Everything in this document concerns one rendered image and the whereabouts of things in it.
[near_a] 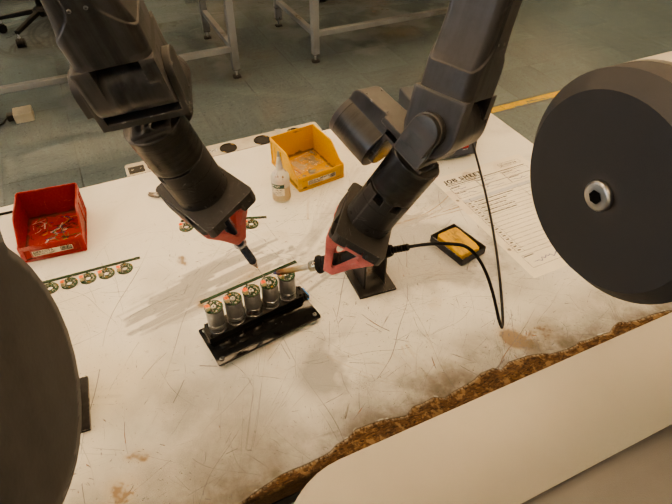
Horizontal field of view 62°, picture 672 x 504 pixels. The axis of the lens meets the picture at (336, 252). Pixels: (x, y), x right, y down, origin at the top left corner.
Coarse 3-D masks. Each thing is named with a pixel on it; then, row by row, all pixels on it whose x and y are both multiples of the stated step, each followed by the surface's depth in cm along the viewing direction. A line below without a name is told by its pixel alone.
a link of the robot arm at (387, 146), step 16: (384, 144) 60; (384, 160) 60; (400, 160) 58; (384, 176) 60; (400, 176) 58; (416, 176) 58; (432, 176) 59; (384, 192) 60; (400, 192) 60; (416, 192) 60
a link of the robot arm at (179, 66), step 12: (168, 48) 46; (168, 60) 46; (180, 60) 57; (168, 72) 46; (180, 72) 48; (72, 84) 46; (180, 84) 47; (180, 96) 48; (84, 108) 47; (156, 108) 49; (168, 108) 49; (180, 108) 49; (192, 108) 56; (96, 120) 48; (108, 120) 49; (120, 120) 49; (132, 120) 49; (144, 120) 49; (156, 120) 49
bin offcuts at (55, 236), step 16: (32, 192) 96; (48, 192) 97; (64, 192) 98; (16, 208) 93; (32, 208) 98; (48, 208) 99; (64, 208) 100; (80, 208) 96; (16, 224) 91; (32, 224) 98; (48, 224) 98; (64, 224) 98; (80, 224) 92; (16, 240) 90; (32, 240) 95; (48, 240) 94; (64, 240) 91; (80, 240) 91; (32, 256) 90; (48, 256) 91
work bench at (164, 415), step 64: (512, 128) 122; (128, 192) 105; (256, 192) 105; (320, 192) 105; (64, 256) 92; (128, 256) 92; (192, 256) 92; (256, 256) 92; (448, 256) 92; (64, 320) 82; (128, 320) 82; (192, 320) 82; (320, 320) 82; (384, 320) 82; (448, 320) 82; (512, 320) 82; (576, 320) 82; (640, 320) 82; (128, 384) 74; (192, 384) 74; (256, 384) 74; (320, 384) 74; (384, 384) 74; (448, 384) 74; (128, 448) 67; (192, 448) 67; (256, 448) 67; (320, 448) 67
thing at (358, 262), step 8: (344, 200) 68; (336, 216) 67; (336, 224) 67; (328, 232) 66; (328, 240) 66; (328, 248) 68; (344, 248) 66; (352, 248) 66; (328, 256) 69; (360, 256) 66; (328, 264) 71; (344, 264) 70; (352, 264) 69; (360, 264) 68; (368, 264) 67; (328, 272) 72; (336, 272) 72
